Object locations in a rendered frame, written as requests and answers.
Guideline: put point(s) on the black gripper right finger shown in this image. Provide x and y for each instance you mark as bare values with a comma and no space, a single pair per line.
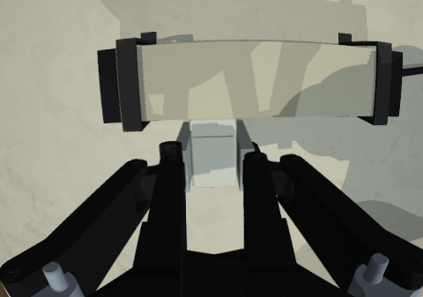
363,258

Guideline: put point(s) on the grey charger with two brass prongs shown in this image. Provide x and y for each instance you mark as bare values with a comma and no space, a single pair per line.
213,152

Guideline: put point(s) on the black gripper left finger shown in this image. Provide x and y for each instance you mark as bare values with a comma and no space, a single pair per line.
74,259

